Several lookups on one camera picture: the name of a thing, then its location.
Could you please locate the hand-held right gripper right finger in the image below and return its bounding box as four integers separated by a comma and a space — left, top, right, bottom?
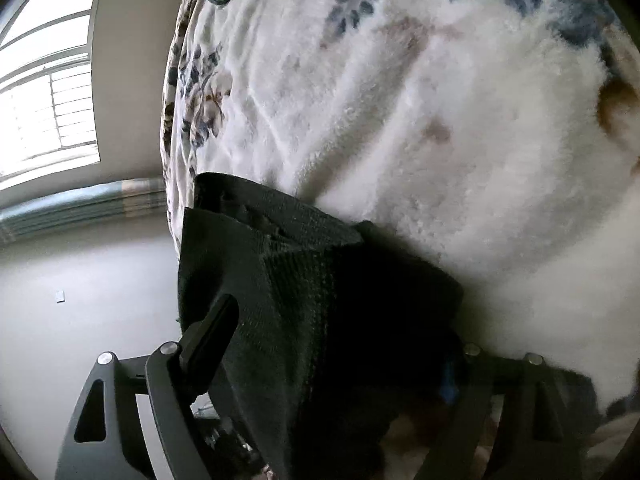
425, 342, 601, 480

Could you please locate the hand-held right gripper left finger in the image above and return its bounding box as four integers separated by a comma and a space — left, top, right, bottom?
55, 294, 240, 480

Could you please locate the dark striped sweater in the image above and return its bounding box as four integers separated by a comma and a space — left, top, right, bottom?
177, 172, 468, 480

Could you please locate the grey-blue banded curtain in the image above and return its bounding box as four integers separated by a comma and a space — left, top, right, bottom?
0, 177, 168, 246

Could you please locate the floral fleece blanket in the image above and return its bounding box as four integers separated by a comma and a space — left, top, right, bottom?
160, 0, 640, 411

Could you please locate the barred window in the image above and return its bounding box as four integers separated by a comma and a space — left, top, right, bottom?
0, 0, 108, 191

